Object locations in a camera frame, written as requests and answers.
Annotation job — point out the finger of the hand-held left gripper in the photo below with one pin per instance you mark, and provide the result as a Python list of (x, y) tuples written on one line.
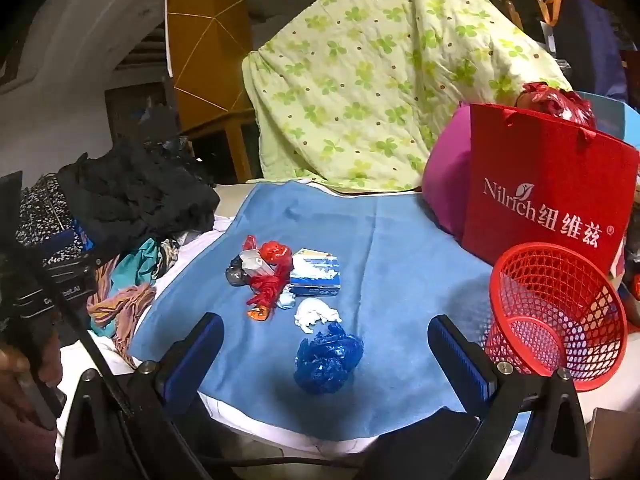
[(80, 340)]

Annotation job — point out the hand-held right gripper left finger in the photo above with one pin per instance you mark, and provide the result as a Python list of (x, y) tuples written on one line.
[(192, 360)]

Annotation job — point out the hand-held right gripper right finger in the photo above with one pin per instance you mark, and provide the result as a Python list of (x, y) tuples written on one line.
[(462, 360)]

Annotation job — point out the orange wrapper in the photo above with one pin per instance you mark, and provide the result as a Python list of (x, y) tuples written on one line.
[(259, 314)]

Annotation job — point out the red mesh basket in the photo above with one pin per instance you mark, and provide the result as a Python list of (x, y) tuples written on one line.
[(500, 271)]

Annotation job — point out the dark grey wrapper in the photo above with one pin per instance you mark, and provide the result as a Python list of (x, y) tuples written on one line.
[(235, 272)]

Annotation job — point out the light blue paper scrap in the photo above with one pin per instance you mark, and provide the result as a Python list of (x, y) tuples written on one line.
[(286, 301)]

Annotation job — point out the white tissue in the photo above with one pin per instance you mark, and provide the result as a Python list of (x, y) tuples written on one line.
[(315, 315)]

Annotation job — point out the small red plastic bag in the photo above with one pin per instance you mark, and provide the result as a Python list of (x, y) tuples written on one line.
[(272, 255)]

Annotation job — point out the blue plastic bag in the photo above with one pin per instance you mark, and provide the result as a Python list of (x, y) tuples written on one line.
[(327, 360)]

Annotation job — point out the blue white carton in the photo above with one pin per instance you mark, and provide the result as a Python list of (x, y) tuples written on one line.
[(315, 272)]

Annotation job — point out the person's left hand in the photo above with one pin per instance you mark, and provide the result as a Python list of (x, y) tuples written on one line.
[(52, 360)]

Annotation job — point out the striped scarf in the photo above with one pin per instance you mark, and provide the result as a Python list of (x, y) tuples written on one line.
[(120, 305)]

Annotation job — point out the black white dotted cloth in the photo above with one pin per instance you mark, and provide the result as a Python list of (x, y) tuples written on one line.
[(40, 210)]

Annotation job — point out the teal cloth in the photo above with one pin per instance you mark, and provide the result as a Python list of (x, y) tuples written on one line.
[(137, 265)]

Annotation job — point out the blue towel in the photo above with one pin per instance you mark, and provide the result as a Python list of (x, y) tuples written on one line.
[(400, 270)]

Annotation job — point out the white sheet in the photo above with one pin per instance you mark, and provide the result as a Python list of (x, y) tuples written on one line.
[(300, 442)]

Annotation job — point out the cardboard box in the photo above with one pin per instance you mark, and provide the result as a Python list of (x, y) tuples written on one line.
[(615, 440)]

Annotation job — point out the magenta garment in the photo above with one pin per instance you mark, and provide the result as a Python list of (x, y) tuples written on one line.
[(445, 175)]

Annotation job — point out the dark wooden shelf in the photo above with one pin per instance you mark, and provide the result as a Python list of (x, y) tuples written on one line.
[(135, 105)]

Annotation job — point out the red shopping bag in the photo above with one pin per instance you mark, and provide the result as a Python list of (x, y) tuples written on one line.
[(525, 160)]

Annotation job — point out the large red plastic bag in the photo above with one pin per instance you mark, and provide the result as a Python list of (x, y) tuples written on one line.
[(565, 102)]

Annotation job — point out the light blue box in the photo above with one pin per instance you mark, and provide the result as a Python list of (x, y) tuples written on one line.
[(612, 115)]

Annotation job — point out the green floral quilt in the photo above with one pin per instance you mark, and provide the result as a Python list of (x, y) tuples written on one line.
[(360, 85)]

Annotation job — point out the yellow wooden cabinet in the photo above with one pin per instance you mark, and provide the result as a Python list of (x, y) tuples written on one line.
[(210, 35)]

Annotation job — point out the dark blue bag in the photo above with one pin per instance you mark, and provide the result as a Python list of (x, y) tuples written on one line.
[(585, 45)]

